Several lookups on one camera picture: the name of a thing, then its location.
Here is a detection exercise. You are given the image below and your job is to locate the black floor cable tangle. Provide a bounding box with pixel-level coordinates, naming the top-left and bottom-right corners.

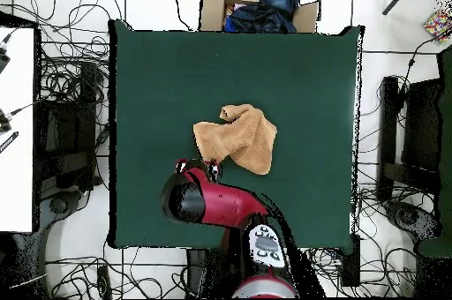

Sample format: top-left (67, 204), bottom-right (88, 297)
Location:
top-left (31, 0), bottom-right (123, 103)
top-left (352, 186), bottom-right (418, 297)

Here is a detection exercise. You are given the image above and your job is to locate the black camera device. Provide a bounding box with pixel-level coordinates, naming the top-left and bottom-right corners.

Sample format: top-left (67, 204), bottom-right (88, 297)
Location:
top-left (0, 108), bottom-right (13, 134)
top-left (0, 43), bottom-right (11, 75)

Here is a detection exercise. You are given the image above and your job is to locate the white side table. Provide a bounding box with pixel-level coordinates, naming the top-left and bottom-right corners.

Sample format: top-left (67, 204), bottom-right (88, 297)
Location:
top-left (0, 26), bottom-right (36, 233)

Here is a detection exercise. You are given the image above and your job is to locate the tan terry towel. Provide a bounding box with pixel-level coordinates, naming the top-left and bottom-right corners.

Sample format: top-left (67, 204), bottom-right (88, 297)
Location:
top-left (192, 103), bottom-right (279, 176)

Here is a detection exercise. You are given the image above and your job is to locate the colourful patterned item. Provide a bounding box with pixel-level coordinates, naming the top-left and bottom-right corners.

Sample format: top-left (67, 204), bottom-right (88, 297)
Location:
top-left (423, 9), bottom-right (452, 44)

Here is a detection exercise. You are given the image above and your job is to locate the dark green table cloth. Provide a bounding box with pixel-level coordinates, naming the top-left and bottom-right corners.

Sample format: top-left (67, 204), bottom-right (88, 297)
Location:
top-left (108, 19), bottom-right (365, 250)

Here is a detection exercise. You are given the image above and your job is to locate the grey wheeled base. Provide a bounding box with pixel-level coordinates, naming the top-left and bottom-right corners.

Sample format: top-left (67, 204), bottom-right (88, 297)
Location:
top-left (38, 190), bottom-right (89, 237)
top-left (384, 200), bottom-right (442, 244)

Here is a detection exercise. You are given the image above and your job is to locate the black floor box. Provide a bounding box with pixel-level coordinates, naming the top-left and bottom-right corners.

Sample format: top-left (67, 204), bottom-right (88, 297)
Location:
top-left (340, 234), bottom-right (361, 287)

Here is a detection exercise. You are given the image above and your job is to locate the black frame stand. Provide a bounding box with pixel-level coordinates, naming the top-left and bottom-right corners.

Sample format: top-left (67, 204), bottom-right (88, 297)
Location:
top-left (34, 63), bottom-right (103, 195)
top-left (377, 75), bottom-right (442, 202)

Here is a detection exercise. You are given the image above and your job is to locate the navy blue garment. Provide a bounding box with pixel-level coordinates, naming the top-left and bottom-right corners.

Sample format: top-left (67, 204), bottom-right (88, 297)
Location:
top-left (222, 2), bottom-right (298, 34)

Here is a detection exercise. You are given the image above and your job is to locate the black slotted strip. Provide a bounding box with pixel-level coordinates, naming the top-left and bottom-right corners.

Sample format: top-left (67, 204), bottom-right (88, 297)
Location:
top-left (0, 131), bottom-right (19, 154)

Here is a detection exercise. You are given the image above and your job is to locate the cardboard box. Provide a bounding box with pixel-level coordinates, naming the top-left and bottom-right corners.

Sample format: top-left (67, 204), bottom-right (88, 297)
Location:
top-left (199, 0), bottom-right (320, 34)

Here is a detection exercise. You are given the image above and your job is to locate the green covered side table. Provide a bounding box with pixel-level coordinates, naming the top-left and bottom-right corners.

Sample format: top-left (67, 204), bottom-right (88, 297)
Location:
top-left (416, 45), bottom-right (452, 259)

